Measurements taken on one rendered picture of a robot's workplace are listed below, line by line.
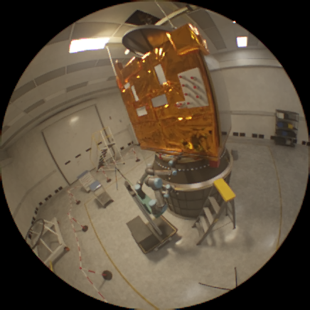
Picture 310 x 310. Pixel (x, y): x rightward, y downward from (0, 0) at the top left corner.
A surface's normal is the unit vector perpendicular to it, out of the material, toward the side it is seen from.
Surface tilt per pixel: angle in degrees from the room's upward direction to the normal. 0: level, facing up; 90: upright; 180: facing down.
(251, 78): 90
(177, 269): 0
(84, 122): 90
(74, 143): 90
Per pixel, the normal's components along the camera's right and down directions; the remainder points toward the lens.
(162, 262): -0.29, -0.87
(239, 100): -0.67, 0.49
